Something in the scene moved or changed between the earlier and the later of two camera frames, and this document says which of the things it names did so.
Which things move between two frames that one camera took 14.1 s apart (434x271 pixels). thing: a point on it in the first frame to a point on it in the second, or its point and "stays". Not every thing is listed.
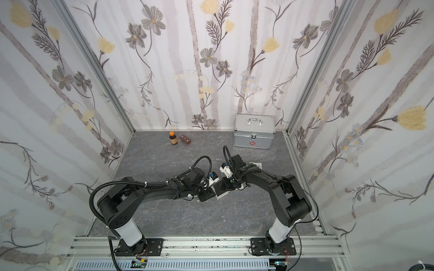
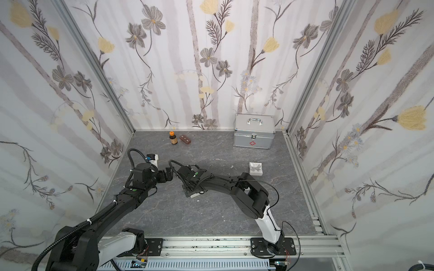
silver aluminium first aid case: [254, 131] stays
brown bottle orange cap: [173, 137] stays
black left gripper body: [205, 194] to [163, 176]
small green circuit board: [138, 263] stays
